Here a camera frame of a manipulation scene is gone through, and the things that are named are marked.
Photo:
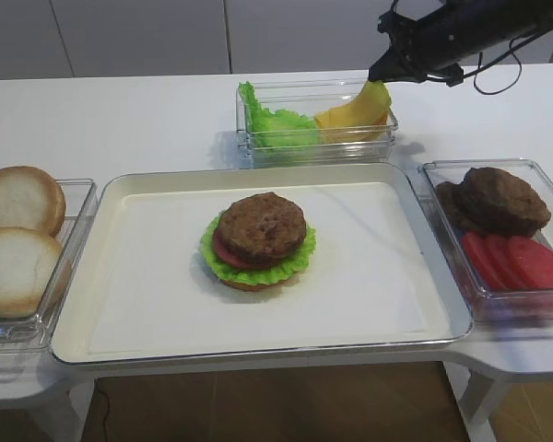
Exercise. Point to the bun half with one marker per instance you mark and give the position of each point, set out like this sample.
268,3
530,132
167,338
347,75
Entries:
31,198
27,261

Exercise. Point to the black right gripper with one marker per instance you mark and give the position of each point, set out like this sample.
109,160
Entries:
419,50

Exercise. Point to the clear lettuce cheese container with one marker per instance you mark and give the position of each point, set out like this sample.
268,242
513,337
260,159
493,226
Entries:
309,98

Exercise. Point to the clear patty tomato container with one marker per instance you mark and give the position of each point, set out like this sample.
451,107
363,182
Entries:
488,304

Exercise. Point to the back bun half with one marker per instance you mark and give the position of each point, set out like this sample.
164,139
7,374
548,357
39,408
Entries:
31,198

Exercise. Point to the front bun half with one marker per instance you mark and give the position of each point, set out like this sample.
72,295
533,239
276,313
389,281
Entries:
27,261

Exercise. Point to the silver cream baking tray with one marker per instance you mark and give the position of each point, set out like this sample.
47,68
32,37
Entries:
81,308

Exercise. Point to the left tomato slice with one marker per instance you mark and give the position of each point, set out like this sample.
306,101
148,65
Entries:
475,249

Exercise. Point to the lower brown patty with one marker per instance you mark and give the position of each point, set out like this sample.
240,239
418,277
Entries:
470,221

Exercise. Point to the top brown patty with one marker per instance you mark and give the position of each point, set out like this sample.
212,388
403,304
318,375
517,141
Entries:
501,203

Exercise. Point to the green lettuce in container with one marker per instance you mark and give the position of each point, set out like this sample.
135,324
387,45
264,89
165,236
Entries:
279,128

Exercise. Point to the green lettuce leaf on burger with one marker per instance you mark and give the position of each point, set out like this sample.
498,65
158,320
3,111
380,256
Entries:
297,262

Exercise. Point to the white parchment paper sheet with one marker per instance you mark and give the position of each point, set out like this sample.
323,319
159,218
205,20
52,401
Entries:
367,282

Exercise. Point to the tomato slice on burger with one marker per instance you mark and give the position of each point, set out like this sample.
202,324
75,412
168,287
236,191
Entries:
235,261

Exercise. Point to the brown patty on burger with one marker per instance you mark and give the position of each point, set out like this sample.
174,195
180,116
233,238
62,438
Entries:
262,228

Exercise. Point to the left brown patty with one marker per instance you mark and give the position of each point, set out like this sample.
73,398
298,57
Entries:
444,192

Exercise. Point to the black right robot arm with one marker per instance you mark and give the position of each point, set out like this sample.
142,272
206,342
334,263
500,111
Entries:
483,24

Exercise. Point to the clear bun container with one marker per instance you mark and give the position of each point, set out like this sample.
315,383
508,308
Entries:
33,333

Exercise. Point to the right tomato slice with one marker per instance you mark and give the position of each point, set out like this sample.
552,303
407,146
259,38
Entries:
532,261

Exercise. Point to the yellow cheese slice stack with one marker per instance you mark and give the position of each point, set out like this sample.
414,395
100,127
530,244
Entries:
345,134

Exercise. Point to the middle tomato slice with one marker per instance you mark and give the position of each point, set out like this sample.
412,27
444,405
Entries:
496,247

